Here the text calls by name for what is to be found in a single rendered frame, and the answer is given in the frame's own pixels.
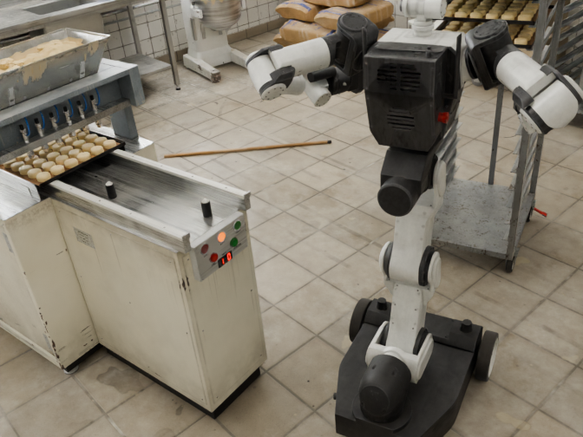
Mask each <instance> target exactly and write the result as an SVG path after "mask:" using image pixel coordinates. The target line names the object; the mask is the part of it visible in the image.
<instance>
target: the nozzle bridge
mask: <svg viewBox="0 0 583 437"><path fill-rule="evenodd" d="M95 88H97V90H98V92H99V96H100V104H99V105H98V106H97V109H98V111H97V112H93V109H92V107H91V104H90V97H89V96H90V95H93V96H94V99H95V101H96V103H98V95H97V93H96V90H95ZM82 94H84V96H85V98H86V102H87V110H86V111H85V112H84V114H85V117H84V118H81V117H80V115H79V113H78V109H77V103H76V101H80V102H81V104H82V107H83V109H85V101H84V99H83V96H82ZM69 99H70V101H71V103H72V106H73V110H74V114H73V116H72V117H71V120H72V123H70V124H67V123H66V120H65V117H64V114H63V107H64V106H66V107H67V109H68V111H69V114H70V115H71V114H72V111H71V106H70V103H69ZM145 102H146V101H145V96H144V92H143V88H142V84H141V77H140V73H139V69H138V66H137V65H134V64H129V63H125V62H118V61H114V60H109V59H105V58H102V61H101V64H100V67H99V70H98V72H97V73H95V74H93V75H90V76H87V77H84V78H82V79H80V80H78V81H75V82H71V83H70V84H67V85H65V86H62V87H60V88H56V89H54V90H51V91H49V92H47V93H45V94H42V95H38V96H37V97H34V98H32V99H29V100H27V101H23V102H21V103H18V104H16V105H14V106H12V107H9V108H6V109H4V110H1V111H0V165H2V164H3V163H5V162H8V161H10V160H13V159H15V158H17V157H19V156H21V155H23V154H25V153H28V152H30V151H32V150H34V149H36V148H39V147H41V146H43V145H45V144H48V143H50V142H51V141H53V140H57V139H59V138H61V137H63V136H64V135H67V134H70V133H72V132H74V131H75V130H78V129H80V128H82V127H85V126H87V125H89V124H91V123H93V122H95V121H98V120H100V119H102V118H104V117H107V116H110V120H111V123H112V127H113V129H114V133H115V135H117V136H121V137H123V138H126V139H129V140H133V139H135V138H137V137H139V136H138V133H137V129H136V125H135V121H134V114H133V110H132V107H131V105H133V106H136V107H138V106H140V105H141V104H143V103H145ZM54 105H56V107H57V109H58V113H59V117H60V120H59V122H58V123H57V126H58V129H57V130H53V129H52V126H51V123H50V120H49V112H52V113H53V115H54V116H55V118H56V121H57V113H56V109H55V107H54ZM39 111H41V112H42V114H43V118H44V122H45V128H44V129H43V133H44V135H43V136H38V133H37V131H36V126H35V121H34V119H35V118H38V120H39V122H40V123H41V125H42V127H43V119H42V116H41V114H40V113H39ZM24 117H26V119H27V121H28V123H29V130H30V134H29V136H28V137H29V142H28V143H24V142H23V138H22V136H21V134H20V127H19V125H21V124H23V127H24V129H26V132H27V133H28V127H27V124H26V121H25V119H24Z"/></svg>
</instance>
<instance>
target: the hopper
mask: <svg viewBox="0 0 583 437"><path fill-rule="evenodd" d="M109 37H110V36H109V35H103V34H99V33H94V32H89V31H84V30H78V29H70V28H63V29H59V30H56V31H53V32H50V33H48V34H45V35H41V36H37V37H34V38H31V39H29V40H26V41H23V42H19V43H15V44H12V45H10V46H7V47H4V48H1V49H0V60H1V59H4V58H10V59H13V60H14V61H15V60H17V59H22V58H23V57H25V56H26V55H29V54H31V53H32V54H33V53H34V52H35V51H38V49H36V47H37V46H39V45H44V44H46V43H49V42H50V41H53V40H60V41H61V42H64V41H68V40H70V41H72V40H74V41H75V42H81V43H82V44H83V45H81V46H78V47H75V48H72V49H69V50H66V51H63V52H61V53H58V54H55V55H52V56H49V57H46V58H43V59H41V60H38V61H36V62H32V63H29V64H26V65H23V66H22V67H19V68H14V69H12V70H9V71H6V72H4V73H2V74H0V111H1V110H4V109H6V108H9V107H12V106H14V105H16V104H18V103H21V102H23V101H27V100H29V99H32V98H34V97H37V96H38V95H42V94H45V93H47V92H49V91H51V90H54V89H56V88H60V87H62V86H65V85H67V84H70V83H71V82H75V81H78V80H80V79H82V78H84V77H87V76H90V75H93V74H95V73H97V72H98V70H99V67H100V64H101V61H102V57H103V54H104V51H105V48H106V46H107V43H108V39H109ZM20 51H22V52H20ZM11 56H12V57H11Z"/></svg>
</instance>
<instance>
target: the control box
mask: <svg viewBox="0 0 583 437"><path fill-rule="evenodd" d="M237 221H240V223H241V226H240V228H239V229H238V230H235V228H234V226H235V223H236V222H237ZM222 232H224V233H225V238H224V240H223V241H221V242H220V241H219V235H220V234H221V233H222ZM234 238H236V239H237V240H238V244H237V245H236V246H235V247H232V246H231V241H232V240H233V239H234ZM203 245H208V251H207V253H205V254H203V253H202V252H201V249H202V247H203ZM247 246H248V243H247V237H246V226H245V220H244V213H242V212H238V211H236V212H235V213H233V214H232V215H231V216H229V217H228V218H226V219H224V220H223V221H221V222H220V223H219V224H217V225H216V226H215V227H213V228H212V229H211V230H209V231H208V232H206V233H204V234H203V235H202V236H200V237H199V238H197V239H195V240H194V241H193V242H192V243H191V248H192V250H191V251H189V255H190V258H191V263H192V267H193V275H194V279H195V280H197V281H200V282H202V281H203V280H205V279H206V278H207V277H209V276H210V275H211V274H213V273H214V272H215V271H216V270H217V269H218V268H220V267H222V266H223V265H224V264H225V263H227V262H228V257H229V255H228V257H227V254H228V253H229V252H230V254H231V259H232V258H233V257H235V256H236V255H237V254H239V253H240V252H241V251H243V250H244V249H245V248H246V247H247ZM213 253H217V254H218V259H217V261H216V262H212V261H211V256H212V254H213ZM222 258H223V259H224V264H223V263H221V262H220V260H221V259H222ZM229 258H230V257H229ZM231 259H230V260H231ZM230 260H229V261H230ZM220 264H223V265H222V266H221V265H220Z"/></svg>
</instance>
